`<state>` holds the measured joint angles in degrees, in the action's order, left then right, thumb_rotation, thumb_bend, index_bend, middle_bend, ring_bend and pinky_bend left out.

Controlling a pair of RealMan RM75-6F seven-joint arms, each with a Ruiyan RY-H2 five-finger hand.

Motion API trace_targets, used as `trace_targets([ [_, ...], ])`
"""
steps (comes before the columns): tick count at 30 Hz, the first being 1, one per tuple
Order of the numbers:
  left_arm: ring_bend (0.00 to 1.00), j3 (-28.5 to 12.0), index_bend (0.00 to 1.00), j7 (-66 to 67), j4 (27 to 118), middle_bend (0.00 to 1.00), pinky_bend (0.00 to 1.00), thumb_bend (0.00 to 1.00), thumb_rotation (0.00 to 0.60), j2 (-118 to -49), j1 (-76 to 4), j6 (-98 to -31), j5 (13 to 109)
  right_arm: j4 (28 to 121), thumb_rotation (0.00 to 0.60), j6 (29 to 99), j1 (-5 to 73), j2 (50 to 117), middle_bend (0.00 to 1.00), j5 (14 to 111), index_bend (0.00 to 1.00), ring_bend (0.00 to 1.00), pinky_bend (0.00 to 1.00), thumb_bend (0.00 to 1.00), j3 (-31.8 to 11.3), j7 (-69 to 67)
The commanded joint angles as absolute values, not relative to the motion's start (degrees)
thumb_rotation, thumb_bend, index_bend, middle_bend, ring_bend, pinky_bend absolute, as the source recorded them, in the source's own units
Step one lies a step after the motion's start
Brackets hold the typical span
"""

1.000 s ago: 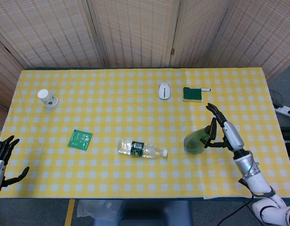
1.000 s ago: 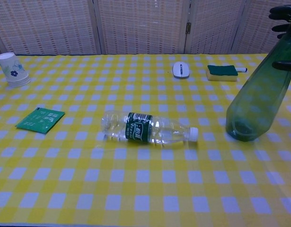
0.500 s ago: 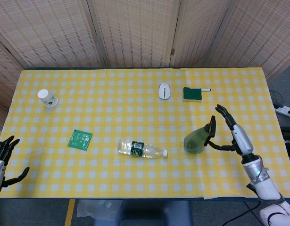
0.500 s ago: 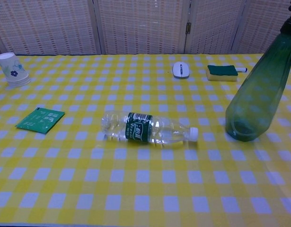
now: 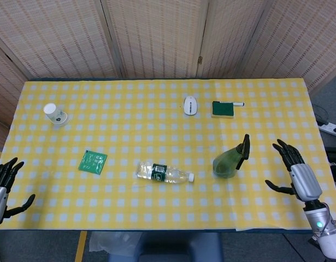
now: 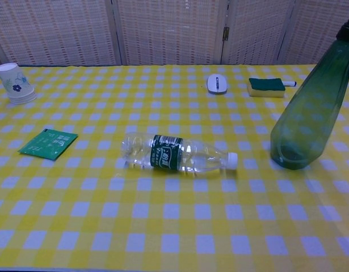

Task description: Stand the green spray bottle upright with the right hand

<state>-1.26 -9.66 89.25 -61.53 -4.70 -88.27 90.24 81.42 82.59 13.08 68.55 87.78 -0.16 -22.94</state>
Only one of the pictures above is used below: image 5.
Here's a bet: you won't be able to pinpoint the white power strip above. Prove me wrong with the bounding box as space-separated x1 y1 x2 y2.
317 121 336 135

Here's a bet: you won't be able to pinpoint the clear plastic water bottle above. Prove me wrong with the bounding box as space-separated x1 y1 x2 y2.
135 161 195 184

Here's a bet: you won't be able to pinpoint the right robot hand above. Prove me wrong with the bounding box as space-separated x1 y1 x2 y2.
264 139 323 203

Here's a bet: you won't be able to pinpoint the black cable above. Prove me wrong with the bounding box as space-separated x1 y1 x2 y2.
313 103 330 125

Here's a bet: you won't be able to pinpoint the green spray bottle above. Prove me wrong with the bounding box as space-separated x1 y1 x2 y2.
213 134 251 179

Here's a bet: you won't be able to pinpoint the woven folding screen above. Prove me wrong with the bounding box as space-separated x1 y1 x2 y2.
0 0 336 126

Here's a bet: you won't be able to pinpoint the green tea sachet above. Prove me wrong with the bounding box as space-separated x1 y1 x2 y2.
78 150 108 175

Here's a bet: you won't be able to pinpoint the stacked white paper cups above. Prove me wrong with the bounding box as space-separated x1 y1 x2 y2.
43 103 68 127

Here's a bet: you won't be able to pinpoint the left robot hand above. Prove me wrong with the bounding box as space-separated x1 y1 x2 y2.
0 157 36 228

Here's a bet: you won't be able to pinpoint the green and yellow sponge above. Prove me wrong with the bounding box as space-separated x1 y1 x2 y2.
211 100 235 119

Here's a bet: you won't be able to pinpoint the yellow checkered tablecloth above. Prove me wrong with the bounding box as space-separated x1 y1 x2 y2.
0 78 336 233

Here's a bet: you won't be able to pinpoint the white computer mouse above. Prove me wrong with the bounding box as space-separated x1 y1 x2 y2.
183 95 198 116

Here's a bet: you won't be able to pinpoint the clear plastic bag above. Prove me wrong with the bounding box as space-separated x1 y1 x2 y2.
88 231 143 257

